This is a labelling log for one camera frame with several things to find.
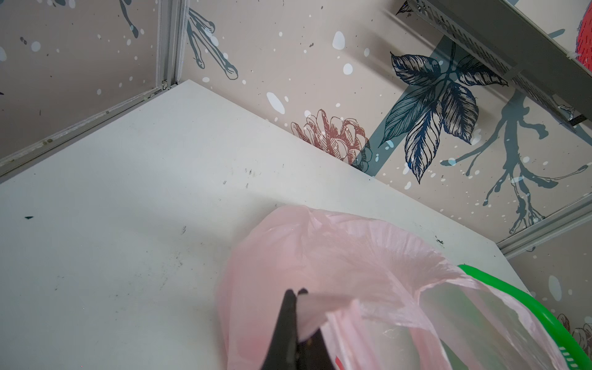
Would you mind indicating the pink plastic bag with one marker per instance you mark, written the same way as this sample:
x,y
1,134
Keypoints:
x,y
380,297

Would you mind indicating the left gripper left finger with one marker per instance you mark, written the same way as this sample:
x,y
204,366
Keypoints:
x,y
283,349

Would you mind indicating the green plastic basket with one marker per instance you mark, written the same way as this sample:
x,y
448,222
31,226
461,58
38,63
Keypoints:
x,y
574,343

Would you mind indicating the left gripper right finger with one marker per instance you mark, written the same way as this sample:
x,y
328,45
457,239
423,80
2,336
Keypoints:
x,y
313,354

